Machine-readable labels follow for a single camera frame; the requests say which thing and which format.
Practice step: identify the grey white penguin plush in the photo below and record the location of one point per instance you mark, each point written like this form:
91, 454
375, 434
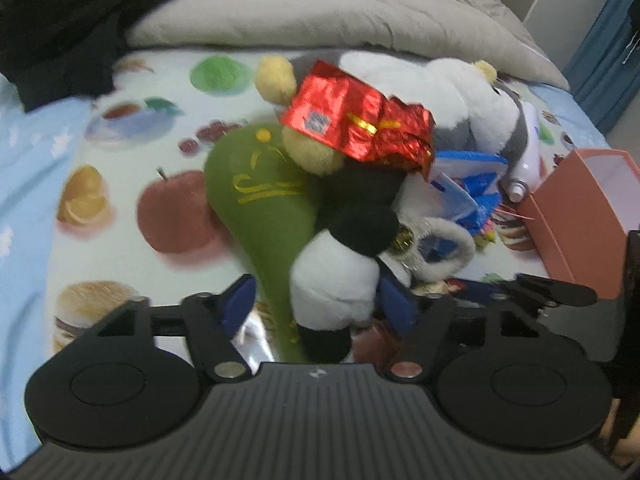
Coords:
465, 105

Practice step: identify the black clothing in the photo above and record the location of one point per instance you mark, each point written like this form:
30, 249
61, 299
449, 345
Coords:
65, 25

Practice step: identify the blue curtain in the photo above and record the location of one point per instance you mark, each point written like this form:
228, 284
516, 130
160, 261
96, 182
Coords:
610, 35

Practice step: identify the green embroidered plush toy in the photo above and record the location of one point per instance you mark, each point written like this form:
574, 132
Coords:
255, 200

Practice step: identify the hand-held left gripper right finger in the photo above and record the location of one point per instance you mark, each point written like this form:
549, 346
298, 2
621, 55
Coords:
400, 306

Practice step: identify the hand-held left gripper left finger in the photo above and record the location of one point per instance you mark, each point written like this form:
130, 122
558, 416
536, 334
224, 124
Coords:
238, 301

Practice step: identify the fruit printed plastic sheet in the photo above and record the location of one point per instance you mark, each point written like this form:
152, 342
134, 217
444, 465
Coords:
150, 150

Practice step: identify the black white panda plush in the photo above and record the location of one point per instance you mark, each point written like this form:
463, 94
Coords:
335, 280

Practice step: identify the white bottle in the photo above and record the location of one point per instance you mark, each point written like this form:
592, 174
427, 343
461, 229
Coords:
525, 160

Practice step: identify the blue plastic bag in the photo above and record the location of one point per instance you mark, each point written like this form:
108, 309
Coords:
470, 185

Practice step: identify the salmon cardboard box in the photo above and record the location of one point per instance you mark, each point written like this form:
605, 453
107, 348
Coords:
575, 220

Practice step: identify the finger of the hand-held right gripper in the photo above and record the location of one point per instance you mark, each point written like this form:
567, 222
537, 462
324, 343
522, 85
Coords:
555, 291

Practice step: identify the red foil packet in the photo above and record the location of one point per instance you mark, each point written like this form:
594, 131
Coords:
360, 120

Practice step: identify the grey duvet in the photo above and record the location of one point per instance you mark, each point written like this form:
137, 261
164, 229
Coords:
325, 5

